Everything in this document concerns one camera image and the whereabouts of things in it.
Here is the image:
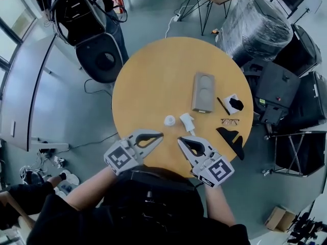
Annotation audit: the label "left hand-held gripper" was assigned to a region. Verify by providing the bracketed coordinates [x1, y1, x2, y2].
[103, 128, 165, 177]

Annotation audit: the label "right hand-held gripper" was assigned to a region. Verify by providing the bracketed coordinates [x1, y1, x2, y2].
[177, 135, 236, 189]

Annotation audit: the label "person's left forearm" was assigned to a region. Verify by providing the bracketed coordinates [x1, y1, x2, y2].
[63, 166, 120, 211]

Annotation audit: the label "person's right forearm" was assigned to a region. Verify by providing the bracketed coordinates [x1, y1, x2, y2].
[203, 185, 237, 227]

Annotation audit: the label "black shaped foam piece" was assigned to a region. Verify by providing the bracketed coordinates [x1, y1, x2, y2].
[216, 126, 245, 161]

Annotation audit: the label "black pen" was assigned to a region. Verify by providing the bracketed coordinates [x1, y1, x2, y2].
[216, 96, 230, 116]

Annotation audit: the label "grey box with round recesses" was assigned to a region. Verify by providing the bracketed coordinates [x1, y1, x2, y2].
[191, 71, 216, 114]

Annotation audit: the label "small white box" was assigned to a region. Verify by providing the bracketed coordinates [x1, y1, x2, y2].
[223, 93, 241, 113]

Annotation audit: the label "black crumpled cloth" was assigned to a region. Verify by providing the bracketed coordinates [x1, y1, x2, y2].
[229, 97, 245, 111]

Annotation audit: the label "person's black-shirted torso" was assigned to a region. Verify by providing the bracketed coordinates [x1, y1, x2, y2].
[25, 163, 252, 245]

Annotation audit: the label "black foam insert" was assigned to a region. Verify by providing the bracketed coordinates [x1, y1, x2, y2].
[241, 59, 265, 91]

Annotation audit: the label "black case with red button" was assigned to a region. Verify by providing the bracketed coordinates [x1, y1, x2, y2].
[254, 61, 301, 125]

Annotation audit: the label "brown cardboard box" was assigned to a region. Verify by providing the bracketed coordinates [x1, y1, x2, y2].
[264, 205, 297, 232]

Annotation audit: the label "black folding stand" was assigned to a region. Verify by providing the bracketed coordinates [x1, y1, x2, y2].
[262, 130, 327, 178]

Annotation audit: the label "black equipment case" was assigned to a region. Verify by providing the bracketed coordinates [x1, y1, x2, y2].
[273, 23, 323, 78]
[279, 71, 327, 132]

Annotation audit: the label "white power strip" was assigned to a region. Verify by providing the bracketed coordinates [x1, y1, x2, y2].
[165, 13, 182, 38]

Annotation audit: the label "plastic-wrapped black bundle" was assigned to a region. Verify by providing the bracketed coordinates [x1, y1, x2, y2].
[217, 0, 293, 67]

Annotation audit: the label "black tripod gear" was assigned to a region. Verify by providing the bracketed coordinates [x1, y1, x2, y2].
[287, 212, 327, 244]

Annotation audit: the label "glass entrance doors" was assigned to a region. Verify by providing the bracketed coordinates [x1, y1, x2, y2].
[0, 0, 39, 68]

